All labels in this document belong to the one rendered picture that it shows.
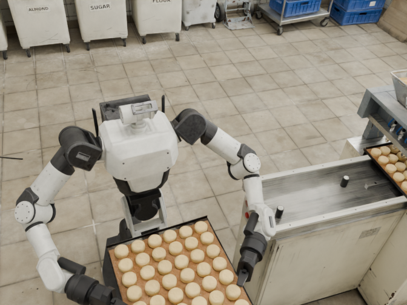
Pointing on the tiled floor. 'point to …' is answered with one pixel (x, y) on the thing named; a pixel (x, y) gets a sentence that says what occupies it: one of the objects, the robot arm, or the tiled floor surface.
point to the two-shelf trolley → (291, 16)
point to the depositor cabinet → (378, 289)
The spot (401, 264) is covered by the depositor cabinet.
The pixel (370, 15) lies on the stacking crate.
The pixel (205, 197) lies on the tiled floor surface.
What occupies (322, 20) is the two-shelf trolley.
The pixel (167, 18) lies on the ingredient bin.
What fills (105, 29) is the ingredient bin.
